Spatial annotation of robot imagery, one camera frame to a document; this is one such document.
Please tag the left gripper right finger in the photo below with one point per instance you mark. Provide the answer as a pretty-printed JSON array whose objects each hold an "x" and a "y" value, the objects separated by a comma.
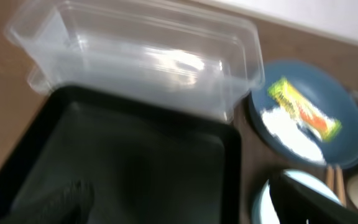
[{"x": 295, "y": 203}]

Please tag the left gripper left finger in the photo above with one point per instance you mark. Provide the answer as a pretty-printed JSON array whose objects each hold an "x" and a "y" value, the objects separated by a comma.
[{"x": 71, "y": 203}]

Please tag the light blue bowl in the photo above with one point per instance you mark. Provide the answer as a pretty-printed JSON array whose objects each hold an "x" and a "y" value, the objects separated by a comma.
[{"x": 263, "y": 211}]

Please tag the yellow snack wrapper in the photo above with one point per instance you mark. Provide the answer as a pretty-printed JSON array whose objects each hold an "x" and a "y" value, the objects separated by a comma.
[{"x": 303, "y": 111}]

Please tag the white tissue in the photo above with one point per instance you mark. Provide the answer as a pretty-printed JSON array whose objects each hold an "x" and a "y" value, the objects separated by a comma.
[{"x": 285, "y": 129}]

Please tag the blue plate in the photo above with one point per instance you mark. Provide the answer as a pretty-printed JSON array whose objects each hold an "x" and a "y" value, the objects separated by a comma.
[{"x": 326, "y": 94}]

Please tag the black waste tray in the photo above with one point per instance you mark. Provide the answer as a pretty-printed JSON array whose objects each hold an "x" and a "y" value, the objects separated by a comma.
[{"x": 147, "y": 164}]

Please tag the wooden chopstick left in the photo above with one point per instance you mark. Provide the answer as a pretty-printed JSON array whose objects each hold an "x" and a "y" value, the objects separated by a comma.
[{"x": 330, "y": 177}]

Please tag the wooden chopstick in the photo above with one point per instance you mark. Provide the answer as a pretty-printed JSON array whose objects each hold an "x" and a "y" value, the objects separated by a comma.
[
  {"x": 341, "y": 193},
  {"x": 330, "y": 177}
]

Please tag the wooden chopstick right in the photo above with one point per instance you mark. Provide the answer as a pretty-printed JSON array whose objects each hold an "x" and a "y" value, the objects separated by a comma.
[{"x": 341, "y": 193}]

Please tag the brown serving tray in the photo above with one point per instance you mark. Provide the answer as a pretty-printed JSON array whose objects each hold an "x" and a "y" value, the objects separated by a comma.
[{"x": 259, "y": 160}]

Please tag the clear plastic bin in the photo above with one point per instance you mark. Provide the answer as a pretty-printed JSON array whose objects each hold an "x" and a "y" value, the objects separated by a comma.
[{"x": 161, "y": 52}]

